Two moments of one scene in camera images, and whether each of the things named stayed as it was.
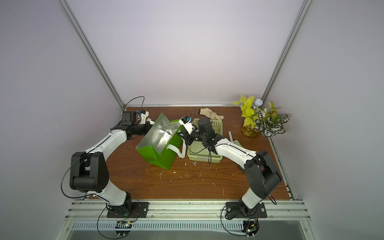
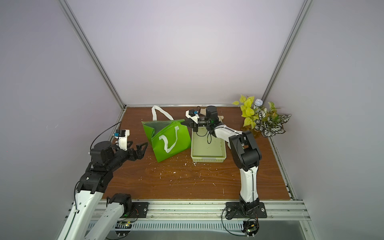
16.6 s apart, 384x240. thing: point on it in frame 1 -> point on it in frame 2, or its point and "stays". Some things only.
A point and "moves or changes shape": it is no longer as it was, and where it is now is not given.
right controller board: [251, 227] stays
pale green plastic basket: [197, 152] stays
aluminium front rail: [186, 210] stays
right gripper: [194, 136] -> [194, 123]
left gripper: [147, 125] -> [139, 154]
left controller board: [123, 228] stays
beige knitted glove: [210, 114] stays
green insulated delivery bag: [162, 140] moves or changes shape
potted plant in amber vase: [260, 120] stays
